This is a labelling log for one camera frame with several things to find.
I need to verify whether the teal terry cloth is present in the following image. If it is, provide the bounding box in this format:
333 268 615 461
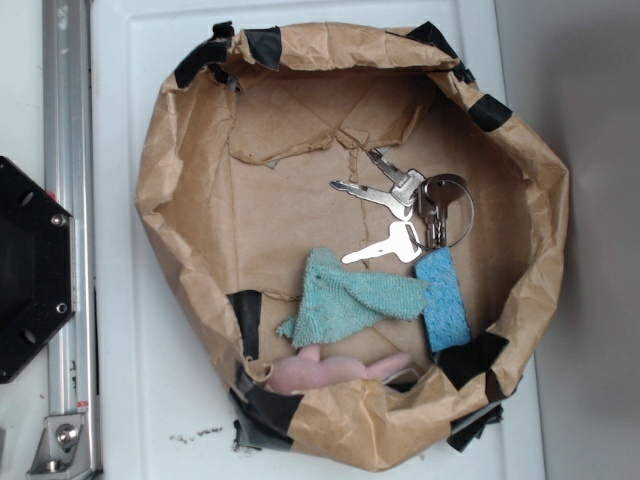
276 247 430 349

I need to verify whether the silver key lower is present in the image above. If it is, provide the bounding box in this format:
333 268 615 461
341 221 421 264

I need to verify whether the silver key pointing left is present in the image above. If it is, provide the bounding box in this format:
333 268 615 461
329 180 414 221

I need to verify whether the brown paper bag bin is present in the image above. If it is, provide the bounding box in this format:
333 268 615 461
135 23 570 471

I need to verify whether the silver key pointing up-left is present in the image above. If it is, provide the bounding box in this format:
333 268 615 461
367 150 425 207

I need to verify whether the dark steel key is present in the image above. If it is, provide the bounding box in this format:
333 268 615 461
417 175 447 250

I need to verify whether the pink plush toy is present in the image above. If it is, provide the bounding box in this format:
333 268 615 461
267 344 412 395

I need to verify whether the blue sponge block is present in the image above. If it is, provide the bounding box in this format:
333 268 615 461
414 247 472 353

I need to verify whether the white tray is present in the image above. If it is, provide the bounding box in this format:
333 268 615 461
89 0 547 480

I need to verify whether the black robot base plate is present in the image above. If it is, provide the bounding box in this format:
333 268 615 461
0 157 74 384

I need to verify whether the metal corner bracket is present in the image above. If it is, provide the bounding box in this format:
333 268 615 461
25 413 101 480

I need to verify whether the aluminium rail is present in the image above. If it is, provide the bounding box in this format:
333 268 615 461
40 0 101 421

